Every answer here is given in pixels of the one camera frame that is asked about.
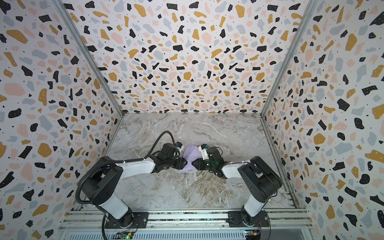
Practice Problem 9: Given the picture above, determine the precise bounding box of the left circuit board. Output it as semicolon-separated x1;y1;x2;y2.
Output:
113;231;135;240

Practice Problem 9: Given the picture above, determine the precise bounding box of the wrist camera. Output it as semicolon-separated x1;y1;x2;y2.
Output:
198;144;209;160
175;142;183;150

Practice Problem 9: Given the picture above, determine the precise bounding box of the left aluminium corner post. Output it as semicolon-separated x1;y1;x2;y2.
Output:
52;0;124;117

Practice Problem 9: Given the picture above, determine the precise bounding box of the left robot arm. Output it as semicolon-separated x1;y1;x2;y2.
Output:
75;142;187;220

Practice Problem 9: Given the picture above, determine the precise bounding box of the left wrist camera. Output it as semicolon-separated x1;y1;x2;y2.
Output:
175;142;183;150

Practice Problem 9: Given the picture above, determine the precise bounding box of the lilac square paper sheet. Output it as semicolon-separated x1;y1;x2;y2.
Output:
179;145;203;173

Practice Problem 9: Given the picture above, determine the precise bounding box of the right aluminium corner post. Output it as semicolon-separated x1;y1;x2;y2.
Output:
260;0;319;118

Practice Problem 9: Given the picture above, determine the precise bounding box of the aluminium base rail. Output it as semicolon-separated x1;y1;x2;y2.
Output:
56;209;317;240

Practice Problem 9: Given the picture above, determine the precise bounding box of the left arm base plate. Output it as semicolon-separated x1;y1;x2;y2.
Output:
104;212;149;230

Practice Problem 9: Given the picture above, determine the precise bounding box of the left black corrugated cable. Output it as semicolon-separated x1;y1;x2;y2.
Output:
74;130;176;205

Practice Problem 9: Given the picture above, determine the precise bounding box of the right circuit board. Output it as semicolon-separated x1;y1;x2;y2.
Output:
245;230;261;240

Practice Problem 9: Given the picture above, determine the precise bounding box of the circuit board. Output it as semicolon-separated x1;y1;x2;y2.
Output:
245;230;261;240
113;231;135;240

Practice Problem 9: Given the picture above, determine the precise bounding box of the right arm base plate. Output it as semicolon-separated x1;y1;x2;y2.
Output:
226;210;270;228

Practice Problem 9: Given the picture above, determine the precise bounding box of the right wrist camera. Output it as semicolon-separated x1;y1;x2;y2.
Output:
198;144;209;160

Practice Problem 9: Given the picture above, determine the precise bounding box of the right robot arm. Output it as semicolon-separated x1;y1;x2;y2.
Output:
192;144;282;218

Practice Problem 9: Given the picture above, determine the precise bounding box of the aluminium corner post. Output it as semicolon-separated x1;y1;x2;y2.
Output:
52;0;124;117
260;0;319;118

